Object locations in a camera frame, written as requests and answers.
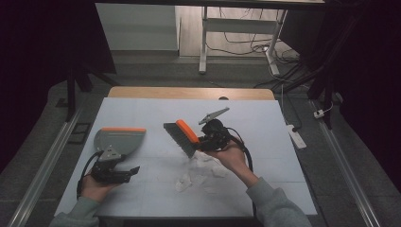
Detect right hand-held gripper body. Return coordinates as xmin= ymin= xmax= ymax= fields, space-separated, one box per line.
xmin=198 ymin=107 xmax=235 ymax=152

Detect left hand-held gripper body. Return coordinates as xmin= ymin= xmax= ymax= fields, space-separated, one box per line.
xmin=91 ymin=145 xmax=132 ymax=184

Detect orange brush with grey bristles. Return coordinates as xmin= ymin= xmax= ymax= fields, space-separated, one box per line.
xmin=163 ymin=118 xmax=201 ymax=159

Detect grey dustpan with orange edge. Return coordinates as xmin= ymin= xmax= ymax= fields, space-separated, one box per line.
xmin=94 ymin=127 xmax=148 ymax=157

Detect white paper scraps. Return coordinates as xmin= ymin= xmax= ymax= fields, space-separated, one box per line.
xmin=174 ymin=150 xmax=231 ymax=194

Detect person's left hand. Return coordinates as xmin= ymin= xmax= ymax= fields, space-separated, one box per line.
xmin=80 ymin=174 xmax=123 ymax=203

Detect person's right hand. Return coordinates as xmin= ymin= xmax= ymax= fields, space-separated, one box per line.
xmin=204 ymin=141 xmax=258 ymax=188

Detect wooden table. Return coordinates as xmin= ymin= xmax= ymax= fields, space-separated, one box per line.
xmin=107 ymin=86 xmax=276 ymax=101

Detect white table board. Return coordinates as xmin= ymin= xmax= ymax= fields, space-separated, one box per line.
xmin=54 ymin=96 xmax=318 ymax=219

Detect white power strip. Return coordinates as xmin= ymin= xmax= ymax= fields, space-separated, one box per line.
xmin=286 ymin=124 xmax=307 ymax=150

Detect black tripod stand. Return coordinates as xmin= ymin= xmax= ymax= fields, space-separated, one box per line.
xmin=63 ymin=61 xmax=121 ymax=123
xmin=273 ymin=12 xmax=351 ymax=131

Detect white cabinet panel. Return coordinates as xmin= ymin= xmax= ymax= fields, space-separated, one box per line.
xmin=96 ymin=3 xmax=182 ymax=52

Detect black curtain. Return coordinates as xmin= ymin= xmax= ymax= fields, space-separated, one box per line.
xmin=279 ymin=0 xmax=401 ymax=193
xmin=0 ymin=0 xmax=118 ymax=173

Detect left hand-held gripper black cable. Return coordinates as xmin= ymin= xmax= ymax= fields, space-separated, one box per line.
xmin=76 ymin=150 xmax=105 ymax=201

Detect hand-held gripper black cable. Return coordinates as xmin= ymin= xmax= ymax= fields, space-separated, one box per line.
xmin=76 ymin=150 xmax=105 ymax=201
xmin=226 ymin=126 xmax=257 ymax=219

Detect right hand-held gripper black cable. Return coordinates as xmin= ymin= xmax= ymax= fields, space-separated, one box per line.
xmin=226 ymin=126 xmax=257 ymax=219

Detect black rectangular floor frame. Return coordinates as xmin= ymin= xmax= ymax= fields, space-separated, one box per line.
xmin=68 ymin=122 xmax=93 ymax=146

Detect aluminium rail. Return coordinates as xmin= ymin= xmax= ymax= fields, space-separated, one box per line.
xmin=309 ymin=99 xmax=383 ymax=227
xmin=7 ymin=105 xmax=85 ymax=227

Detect black power strip cable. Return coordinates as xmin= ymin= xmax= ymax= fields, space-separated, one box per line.
xmin=281 ymin=83 xmax=305 ymax=132

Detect tangle of black floor cables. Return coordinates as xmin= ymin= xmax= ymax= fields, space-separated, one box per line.
xmin=206 ymin=8 xmax=302 ymax=65

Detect white desk frame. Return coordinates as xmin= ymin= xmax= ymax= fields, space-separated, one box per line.
xmin=198 ymin=6 xmax=289 ymax=77

